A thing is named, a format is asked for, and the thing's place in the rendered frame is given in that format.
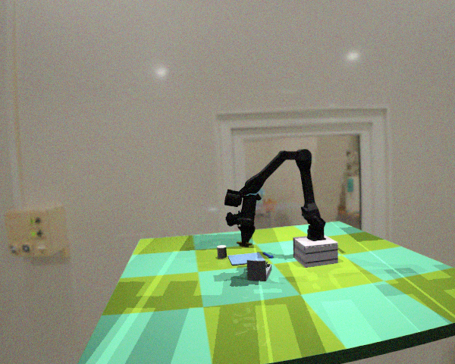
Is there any light blue flat square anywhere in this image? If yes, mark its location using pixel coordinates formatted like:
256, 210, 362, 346
228, 253, 264, 265

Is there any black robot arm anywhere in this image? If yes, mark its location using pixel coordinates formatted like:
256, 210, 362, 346
224, 149, 326, 241

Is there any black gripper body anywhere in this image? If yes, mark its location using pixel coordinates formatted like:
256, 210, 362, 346
237, 207, 256, 232

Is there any grey cylinder with white top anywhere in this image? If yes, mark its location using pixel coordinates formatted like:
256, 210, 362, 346
217, 245, 227, 259

